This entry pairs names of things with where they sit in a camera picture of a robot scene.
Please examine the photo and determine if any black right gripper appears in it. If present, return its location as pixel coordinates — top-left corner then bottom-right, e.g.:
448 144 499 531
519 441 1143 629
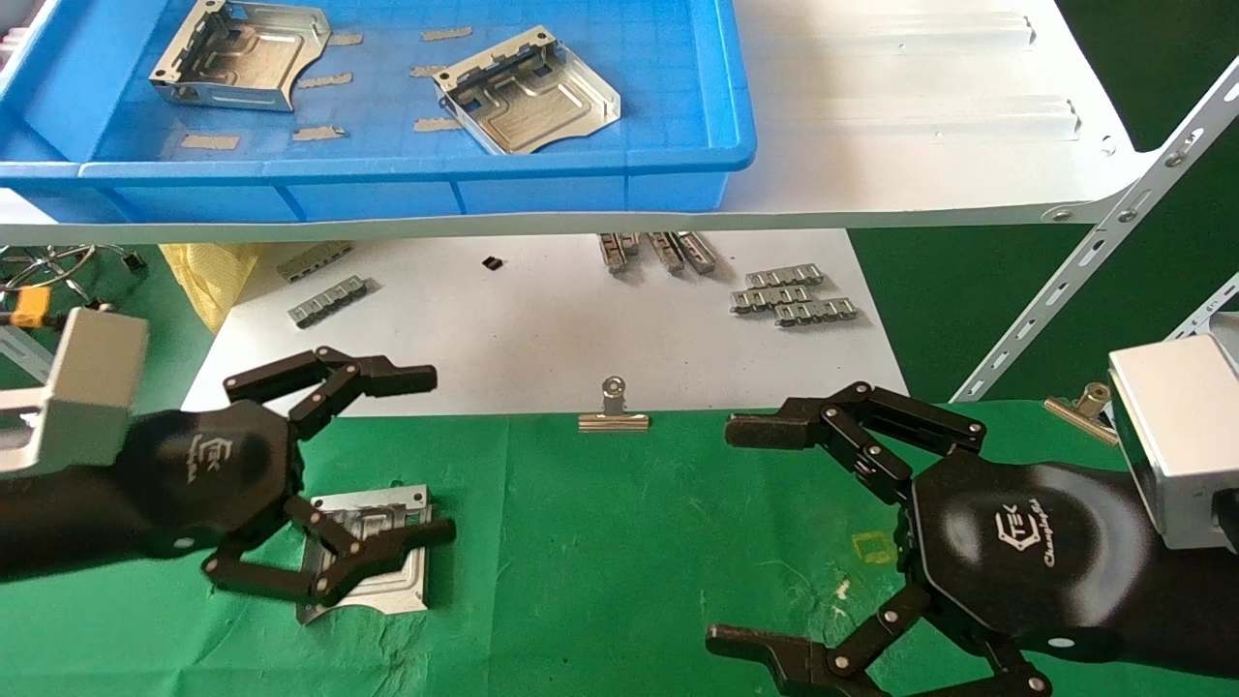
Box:
705 381 1155 697

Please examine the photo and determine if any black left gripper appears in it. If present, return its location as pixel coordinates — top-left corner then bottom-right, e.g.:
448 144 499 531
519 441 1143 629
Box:
120 346 458 609

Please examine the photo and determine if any stamped sheet metal part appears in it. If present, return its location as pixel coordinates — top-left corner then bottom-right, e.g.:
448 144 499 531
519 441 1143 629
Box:
432 26 623 157
294 483 435 626
147 0 333 113

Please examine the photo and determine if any green cloth mat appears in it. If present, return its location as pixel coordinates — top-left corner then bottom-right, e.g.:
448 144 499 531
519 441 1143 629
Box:
0 398 1239 697

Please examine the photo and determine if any silver binder clip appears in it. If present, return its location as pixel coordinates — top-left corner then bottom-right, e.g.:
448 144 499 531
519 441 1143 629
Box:
578 377 651 433

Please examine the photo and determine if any yellow cloth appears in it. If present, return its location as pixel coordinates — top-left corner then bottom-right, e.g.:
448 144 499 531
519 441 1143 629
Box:
159 242 263 336

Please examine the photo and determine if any white shelf board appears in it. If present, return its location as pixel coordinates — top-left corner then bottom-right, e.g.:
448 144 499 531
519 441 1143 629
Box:
0 0 1155 247

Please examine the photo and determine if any blue plastic tray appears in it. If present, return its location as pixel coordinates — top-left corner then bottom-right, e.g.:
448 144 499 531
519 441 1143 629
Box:
0 0 759 225

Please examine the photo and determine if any long perforated white shelf brace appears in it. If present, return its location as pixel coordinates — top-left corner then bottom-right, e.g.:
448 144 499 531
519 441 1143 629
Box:
951 56 1239 404

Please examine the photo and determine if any short perforated white shelf brace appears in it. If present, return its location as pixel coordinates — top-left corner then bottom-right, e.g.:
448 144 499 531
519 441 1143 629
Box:
1165 273 1239 343

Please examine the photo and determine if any brass-handled binder clip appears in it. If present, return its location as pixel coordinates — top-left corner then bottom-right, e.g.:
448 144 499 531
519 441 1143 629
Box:
1043 382 1122 446

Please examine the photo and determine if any grey metal frame bar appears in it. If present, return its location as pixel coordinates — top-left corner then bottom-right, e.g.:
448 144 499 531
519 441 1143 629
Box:
0 324 55 385

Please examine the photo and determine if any grey coiled wire bundle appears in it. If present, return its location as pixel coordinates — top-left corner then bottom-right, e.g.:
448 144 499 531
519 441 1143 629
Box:
0 244 122 313

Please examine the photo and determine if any yellow cable connector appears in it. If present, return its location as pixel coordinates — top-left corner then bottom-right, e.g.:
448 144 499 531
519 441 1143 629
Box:
0 286 52 329

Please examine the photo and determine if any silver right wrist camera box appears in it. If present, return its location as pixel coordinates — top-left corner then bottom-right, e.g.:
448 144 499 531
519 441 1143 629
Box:
1107 312 1239 554

